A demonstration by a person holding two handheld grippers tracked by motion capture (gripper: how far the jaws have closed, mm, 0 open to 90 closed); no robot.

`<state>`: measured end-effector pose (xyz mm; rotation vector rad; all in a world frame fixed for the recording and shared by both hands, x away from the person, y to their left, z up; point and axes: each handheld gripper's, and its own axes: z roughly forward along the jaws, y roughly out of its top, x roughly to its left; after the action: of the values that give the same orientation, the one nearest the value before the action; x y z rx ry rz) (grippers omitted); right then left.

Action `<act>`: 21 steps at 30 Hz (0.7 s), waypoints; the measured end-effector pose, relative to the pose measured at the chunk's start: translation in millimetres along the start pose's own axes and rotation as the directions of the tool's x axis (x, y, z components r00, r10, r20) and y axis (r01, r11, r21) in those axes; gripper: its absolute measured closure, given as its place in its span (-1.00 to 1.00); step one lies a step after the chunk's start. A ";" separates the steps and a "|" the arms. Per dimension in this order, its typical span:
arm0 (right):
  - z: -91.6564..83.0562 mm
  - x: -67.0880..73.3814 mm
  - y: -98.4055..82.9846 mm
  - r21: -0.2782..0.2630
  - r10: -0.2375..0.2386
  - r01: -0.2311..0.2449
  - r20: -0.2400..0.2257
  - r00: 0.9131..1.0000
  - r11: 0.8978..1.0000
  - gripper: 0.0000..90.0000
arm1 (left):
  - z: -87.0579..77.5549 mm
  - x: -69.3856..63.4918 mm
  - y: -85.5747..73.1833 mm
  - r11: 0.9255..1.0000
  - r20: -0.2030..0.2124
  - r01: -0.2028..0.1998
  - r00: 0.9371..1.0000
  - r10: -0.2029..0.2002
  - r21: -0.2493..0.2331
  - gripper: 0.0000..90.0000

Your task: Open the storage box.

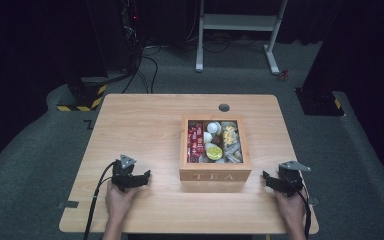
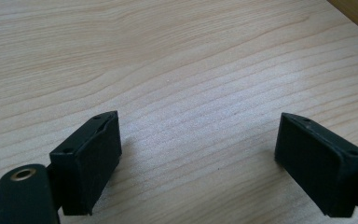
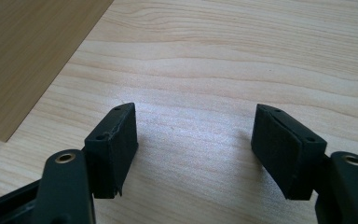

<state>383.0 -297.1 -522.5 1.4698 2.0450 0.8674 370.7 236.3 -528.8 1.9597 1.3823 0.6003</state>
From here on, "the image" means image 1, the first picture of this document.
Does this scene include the black floor cables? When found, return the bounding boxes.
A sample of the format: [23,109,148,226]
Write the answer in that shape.
[121,44,163,95]

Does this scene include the white metal stand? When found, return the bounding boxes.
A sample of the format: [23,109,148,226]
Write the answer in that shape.
[194,0,289,76]

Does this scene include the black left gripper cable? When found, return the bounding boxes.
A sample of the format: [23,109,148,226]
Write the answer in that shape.
[82,160,118,240]

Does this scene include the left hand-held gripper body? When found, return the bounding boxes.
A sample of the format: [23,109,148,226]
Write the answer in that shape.
[111,153,138,194]

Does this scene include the grey clear packets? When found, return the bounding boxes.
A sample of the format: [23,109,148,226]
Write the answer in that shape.
[223,143,244,165]

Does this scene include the stack of red packets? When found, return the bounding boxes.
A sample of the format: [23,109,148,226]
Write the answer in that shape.
[187,121,205,164]

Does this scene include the small red floor object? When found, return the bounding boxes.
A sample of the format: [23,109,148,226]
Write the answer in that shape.
[277,68,290,83]

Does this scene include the wooden tea box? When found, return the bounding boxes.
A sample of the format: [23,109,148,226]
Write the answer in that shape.
[178,114,253,183]

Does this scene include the person's left hand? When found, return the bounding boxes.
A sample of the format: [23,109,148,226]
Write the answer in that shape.
[104,180,138,224]

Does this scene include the dark equipment rack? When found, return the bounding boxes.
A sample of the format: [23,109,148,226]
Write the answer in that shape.
[117,0,145,74]

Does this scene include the yellow tea bags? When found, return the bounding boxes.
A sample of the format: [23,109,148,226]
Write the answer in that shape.
[221,121,239,146]

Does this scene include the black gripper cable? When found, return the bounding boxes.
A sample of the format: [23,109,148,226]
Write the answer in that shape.
[82,160,118,240]
[295,189,313,240]

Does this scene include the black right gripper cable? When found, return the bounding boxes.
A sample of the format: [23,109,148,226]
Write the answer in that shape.
[295,189,313,240]

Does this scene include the person's right hand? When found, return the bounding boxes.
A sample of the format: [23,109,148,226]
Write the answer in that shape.
[274,187,310,228]

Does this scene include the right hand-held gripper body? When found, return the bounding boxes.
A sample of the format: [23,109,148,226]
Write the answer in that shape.
[277,160,312,198]

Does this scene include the black yellow striped stand base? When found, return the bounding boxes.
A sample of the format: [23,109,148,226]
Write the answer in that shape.
[56,77,109,113]

